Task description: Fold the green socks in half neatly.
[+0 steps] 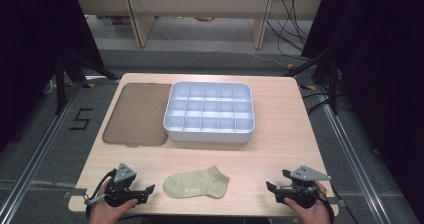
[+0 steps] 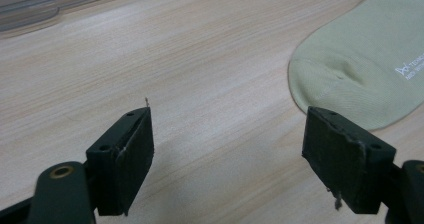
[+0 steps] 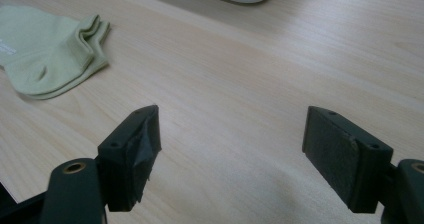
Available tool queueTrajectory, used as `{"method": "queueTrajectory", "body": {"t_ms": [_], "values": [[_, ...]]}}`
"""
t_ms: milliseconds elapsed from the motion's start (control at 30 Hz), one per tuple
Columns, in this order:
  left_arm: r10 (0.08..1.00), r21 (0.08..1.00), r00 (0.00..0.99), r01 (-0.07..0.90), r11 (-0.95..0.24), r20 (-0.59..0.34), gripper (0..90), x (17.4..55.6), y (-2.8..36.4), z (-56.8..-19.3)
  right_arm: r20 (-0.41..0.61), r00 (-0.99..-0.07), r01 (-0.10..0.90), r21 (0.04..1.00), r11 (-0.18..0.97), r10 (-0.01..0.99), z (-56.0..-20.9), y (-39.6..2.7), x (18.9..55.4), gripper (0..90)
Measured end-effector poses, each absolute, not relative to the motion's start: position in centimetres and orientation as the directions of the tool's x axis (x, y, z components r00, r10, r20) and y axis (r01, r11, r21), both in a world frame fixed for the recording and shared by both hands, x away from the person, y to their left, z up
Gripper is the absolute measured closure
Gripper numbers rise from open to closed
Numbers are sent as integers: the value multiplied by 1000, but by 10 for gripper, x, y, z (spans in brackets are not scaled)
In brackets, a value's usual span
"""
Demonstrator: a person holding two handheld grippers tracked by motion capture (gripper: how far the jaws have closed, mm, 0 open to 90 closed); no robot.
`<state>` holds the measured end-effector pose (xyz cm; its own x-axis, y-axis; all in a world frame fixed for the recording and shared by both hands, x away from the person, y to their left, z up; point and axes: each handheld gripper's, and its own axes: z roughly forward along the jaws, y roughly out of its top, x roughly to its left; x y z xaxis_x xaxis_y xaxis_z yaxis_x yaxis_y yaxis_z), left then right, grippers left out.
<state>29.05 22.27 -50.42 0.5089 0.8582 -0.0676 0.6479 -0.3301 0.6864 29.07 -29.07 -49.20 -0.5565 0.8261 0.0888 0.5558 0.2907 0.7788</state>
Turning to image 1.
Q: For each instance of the black metal stand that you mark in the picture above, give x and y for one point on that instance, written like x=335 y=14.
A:
x=61 y=84
x=333 y=84

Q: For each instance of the person's left hand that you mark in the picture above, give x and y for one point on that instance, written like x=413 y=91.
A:
x=106 y=212

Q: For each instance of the pale green sock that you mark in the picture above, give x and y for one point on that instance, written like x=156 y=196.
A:
x=196 y=184

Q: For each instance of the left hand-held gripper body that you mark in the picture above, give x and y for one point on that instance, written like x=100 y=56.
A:
x=120 y=181

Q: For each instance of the aluminium floor rail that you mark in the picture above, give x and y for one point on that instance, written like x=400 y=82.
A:
x=33 y=157
x=353 y=157

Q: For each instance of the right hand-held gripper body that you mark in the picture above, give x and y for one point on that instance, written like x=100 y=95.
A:
x=301 y=187

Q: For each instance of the light wooden desk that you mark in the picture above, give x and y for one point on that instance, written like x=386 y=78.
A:
x=200 y=0

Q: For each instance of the white divided organizer box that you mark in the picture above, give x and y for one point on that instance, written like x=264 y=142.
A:
x=209 y=110

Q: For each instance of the person's right hand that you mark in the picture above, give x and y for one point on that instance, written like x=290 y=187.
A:
x=308 y=214

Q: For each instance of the grey tape strip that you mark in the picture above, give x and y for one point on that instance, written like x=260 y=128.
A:
x=75 y=192
x=333 y=201

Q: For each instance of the translucent brown lid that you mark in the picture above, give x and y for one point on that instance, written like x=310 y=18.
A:
x=138 y=115

